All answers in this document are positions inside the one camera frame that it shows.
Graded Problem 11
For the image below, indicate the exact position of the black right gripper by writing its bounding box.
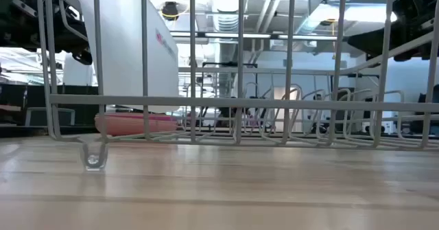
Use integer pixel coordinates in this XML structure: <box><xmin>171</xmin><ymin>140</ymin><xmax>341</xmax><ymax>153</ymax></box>
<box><xmin>348</xmin><ymin>0</ymin><xmax>439</xmax><ymax>61</ymax></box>

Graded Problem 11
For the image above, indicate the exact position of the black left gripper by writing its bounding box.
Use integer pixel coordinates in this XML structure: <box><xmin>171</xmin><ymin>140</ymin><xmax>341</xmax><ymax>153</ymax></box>
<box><xmin>0</xmin><ymin>0</ymin><xmax>93</xmax><ymax>65</ymax></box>

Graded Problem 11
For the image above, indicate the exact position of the pink plate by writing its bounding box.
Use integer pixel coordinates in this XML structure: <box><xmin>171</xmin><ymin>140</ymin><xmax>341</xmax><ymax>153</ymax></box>
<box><xmin>94</xmin><ymin>117</ymin><xmax>179</xmax><ymax>137</ymax></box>

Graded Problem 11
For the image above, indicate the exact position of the white wire dish rack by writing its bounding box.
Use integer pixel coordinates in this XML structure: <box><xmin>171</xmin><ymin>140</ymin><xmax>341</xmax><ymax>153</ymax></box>
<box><xmin>36</xmin><ymin>0</ymin><xmax>439</xmax><ymax>172</ymax></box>

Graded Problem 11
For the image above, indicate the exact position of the white pillar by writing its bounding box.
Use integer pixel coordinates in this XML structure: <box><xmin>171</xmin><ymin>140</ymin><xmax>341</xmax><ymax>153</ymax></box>
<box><xmin>62</xmin><ymin>53</ymin><xmax>94</xmax><ymax>87</ymax></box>

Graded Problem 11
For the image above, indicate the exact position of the white plastic cutlery basket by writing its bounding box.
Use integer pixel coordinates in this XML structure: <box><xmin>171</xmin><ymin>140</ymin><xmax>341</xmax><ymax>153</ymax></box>
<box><xmin>77</xmin><ymin>0</ymin><xmax>181</xmax><ymax>114</ymax></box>

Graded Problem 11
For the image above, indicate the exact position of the grey box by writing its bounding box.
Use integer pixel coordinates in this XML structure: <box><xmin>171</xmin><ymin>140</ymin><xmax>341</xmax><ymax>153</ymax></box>
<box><xmin>25</xmin><ymin>107</ymin><xmax>76</xmax><ymax>127</ymax></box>

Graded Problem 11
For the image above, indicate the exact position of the black overhead camera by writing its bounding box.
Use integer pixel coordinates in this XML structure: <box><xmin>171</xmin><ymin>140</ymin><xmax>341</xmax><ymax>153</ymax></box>
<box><xmin>161</xmin><ymin>1</ymin><xmax>180</xmax><ymax>21</ymax></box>

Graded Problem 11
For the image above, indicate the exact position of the silver ribbed ceiling duct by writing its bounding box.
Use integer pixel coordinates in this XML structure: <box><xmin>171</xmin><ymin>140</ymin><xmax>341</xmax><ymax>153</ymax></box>
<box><xmin>211</xmin><ymin>0</ymin><xmax>241</xmax><ymax>34</ymax></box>

